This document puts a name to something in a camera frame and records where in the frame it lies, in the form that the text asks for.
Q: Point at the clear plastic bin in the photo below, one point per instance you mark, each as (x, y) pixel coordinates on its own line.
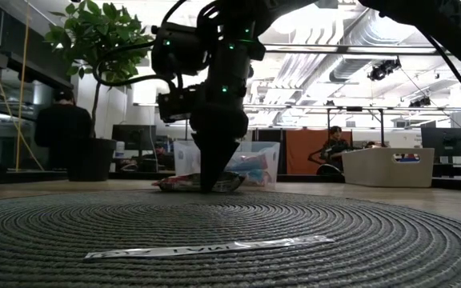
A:
(182, 160)

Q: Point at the black background rig frame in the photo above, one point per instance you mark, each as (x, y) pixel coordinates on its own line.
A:
(354, 108)

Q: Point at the potted green plant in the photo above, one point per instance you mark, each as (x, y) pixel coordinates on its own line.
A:
(94, 36)

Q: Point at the orange partition panel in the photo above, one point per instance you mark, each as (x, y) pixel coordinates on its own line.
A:
(302, 148)

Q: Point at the person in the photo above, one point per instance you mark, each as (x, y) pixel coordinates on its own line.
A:
(62, 128)
(336, 146)
(159, 151)

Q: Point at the white bottle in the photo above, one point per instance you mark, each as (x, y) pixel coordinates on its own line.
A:
(119, 150)

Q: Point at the black office chair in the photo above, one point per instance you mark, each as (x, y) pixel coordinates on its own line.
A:
(328, 171)

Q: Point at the overhead frame crossbar with lights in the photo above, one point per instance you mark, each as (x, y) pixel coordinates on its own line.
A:
(334, 49)

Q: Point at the black ceiling spotlight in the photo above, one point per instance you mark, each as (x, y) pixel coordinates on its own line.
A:
(382, 70)
(420, 102)

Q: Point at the white printed label strip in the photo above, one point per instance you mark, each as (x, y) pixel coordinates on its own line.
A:
(206, 248)

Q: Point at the black partition panel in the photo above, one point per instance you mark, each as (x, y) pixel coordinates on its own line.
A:
(282, 158)

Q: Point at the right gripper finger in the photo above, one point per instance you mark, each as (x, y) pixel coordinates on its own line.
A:
(214, 160)

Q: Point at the round grey woven mat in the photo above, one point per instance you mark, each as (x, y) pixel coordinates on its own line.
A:
(230, 224)

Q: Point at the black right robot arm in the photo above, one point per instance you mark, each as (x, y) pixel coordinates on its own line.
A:
(434, 24)

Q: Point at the black computer monitor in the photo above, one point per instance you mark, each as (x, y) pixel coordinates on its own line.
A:
(134, 136)
(444, 142)

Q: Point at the black aluminium table frame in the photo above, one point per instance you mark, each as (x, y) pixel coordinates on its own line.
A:
(310, 178)

